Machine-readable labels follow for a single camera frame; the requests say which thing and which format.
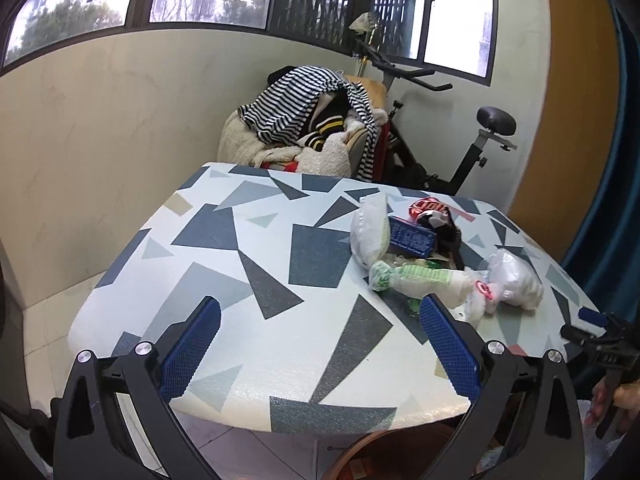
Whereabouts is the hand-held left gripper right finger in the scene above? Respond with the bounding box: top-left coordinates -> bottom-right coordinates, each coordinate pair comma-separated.
419,294 -> 584,480

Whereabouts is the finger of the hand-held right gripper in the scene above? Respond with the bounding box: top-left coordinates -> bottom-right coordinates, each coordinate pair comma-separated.
577,307 -> 621,332
560,325 -> 603,351

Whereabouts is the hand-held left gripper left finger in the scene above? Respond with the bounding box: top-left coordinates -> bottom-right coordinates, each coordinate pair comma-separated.
50,296 -> 222,480

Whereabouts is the crushed red soda can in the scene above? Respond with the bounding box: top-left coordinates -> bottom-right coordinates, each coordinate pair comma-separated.
409,197 -> 447,222

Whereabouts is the person's right hand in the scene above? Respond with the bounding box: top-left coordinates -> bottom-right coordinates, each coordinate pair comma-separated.
584,379 -> 640,436

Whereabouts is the green and white wrapper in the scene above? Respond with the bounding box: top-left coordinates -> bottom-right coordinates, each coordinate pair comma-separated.
369,259 -> 478,311

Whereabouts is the geometric patterned table cover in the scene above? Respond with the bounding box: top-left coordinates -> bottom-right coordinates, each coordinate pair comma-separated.
67,161 -> 601,435

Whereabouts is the crumpled white plastic bag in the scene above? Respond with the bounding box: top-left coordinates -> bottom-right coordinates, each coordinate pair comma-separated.
486,249 -> 544,312

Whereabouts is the black snack wrapper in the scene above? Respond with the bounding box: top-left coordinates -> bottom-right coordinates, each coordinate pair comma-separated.
422,209 -> 468,268

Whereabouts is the blue cardboard box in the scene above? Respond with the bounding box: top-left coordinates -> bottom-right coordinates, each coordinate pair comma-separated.
387,215 -> 439,259

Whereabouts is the brown round bin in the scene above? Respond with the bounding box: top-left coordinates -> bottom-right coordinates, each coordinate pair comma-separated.
324,426 -> 457,480

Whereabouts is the blue curtain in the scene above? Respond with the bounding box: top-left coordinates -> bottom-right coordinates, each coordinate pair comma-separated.
560,2 -> 640,313

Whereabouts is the black exercise bike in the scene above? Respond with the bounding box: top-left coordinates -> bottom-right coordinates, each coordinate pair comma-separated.
357,12 -> 518,197

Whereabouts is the red cloth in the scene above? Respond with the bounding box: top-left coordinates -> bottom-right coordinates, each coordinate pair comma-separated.
372,125 -> 393,183

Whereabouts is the orange wooden panel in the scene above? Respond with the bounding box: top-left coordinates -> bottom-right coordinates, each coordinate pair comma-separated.
509,0 -> 623,263

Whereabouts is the black sweater with yellow stripe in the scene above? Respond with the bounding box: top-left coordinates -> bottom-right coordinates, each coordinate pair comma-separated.
297,87 -> 361,153

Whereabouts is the black white striped garment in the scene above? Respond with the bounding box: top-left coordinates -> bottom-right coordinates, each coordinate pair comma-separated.
237,65 -> 383,183

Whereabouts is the wooden chair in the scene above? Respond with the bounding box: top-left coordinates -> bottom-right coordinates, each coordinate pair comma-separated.
342,75 -> 391,173

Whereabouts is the clear plastic bag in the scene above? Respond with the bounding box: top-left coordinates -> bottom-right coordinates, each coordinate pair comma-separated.
349,11 -> 382,35

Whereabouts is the black lattice window screen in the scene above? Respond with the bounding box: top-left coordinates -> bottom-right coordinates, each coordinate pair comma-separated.
269,0 -> 422,59

